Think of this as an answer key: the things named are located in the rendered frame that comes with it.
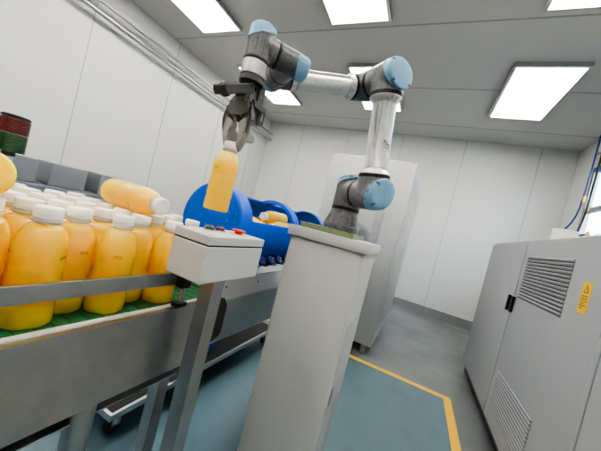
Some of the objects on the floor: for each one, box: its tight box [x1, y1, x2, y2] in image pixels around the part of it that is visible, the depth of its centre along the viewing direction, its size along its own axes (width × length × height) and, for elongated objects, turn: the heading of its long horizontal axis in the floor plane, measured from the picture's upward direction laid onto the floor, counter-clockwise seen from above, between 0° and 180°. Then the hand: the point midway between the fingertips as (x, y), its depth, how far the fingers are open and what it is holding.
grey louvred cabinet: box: [462, 235, 601, 451], centre depth 198 cm, size 54×215×145 cm, turn 71°
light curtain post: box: [368, 172, 394, 244], centre depth 218 cm, size 6×6×170 cm
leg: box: [133, 377, 170, 451], centre depth 106 cm, size 6×6×63 cm
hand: (231, 145), depth 78 cm, fingers closed on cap, 4 cm apart
